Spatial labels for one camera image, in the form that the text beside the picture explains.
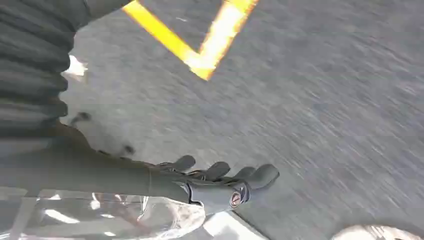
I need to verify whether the yellow tape strip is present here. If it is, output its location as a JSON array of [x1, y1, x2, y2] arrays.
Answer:
[[198, 0, 260, 81], [121, 0, 216, 81]]

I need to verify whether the clear plastic bag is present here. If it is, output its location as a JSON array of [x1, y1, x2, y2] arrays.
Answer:
[[33, 192, 207, 240]]

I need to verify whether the right arm ribbed grey sleeve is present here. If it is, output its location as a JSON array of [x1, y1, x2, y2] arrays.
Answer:
[[0, 0, 133, 140]]

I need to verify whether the small white scrap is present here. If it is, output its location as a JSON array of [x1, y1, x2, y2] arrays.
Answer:
[[62, 54, 89, 82]]

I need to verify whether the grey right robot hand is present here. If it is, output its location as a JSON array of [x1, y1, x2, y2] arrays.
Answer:
[[0, 123, 281, 214]]

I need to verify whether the round pale metal part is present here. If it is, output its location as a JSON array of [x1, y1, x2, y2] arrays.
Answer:
[[330, 225, 424, 240]]

